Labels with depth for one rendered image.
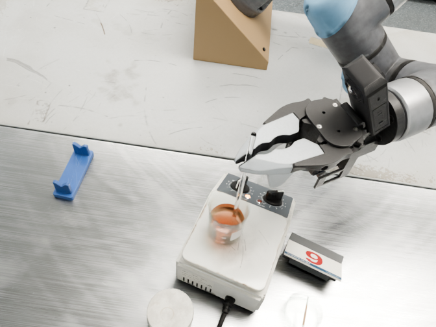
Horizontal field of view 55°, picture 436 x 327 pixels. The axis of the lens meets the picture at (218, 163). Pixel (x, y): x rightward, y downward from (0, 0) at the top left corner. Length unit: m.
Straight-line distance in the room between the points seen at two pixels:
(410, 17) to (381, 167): 2.28
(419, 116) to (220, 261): 0.31
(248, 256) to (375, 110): 0.25
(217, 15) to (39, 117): 0.39
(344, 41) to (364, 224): 0.32
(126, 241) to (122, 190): 0.09
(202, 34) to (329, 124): 0.47
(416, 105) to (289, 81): 0.42
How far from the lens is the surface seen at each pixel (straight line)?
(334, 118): 0.50
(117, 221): 0.70
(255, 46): 0.90
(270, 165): 0.44
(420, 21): 3.06
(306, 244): 0.70
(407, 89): 0.56
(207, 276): 0.58
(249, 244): 0.58
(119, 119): 0.82
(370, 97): 0.44
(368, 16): 0.60
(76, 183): 0.73
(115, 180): 0.74
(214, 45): 0.91
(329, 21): 0.58
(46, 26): 1.05
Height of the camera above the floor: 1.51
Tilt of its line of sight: 54 degrees down
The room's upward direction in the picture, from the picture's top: 8 degrees clockwise
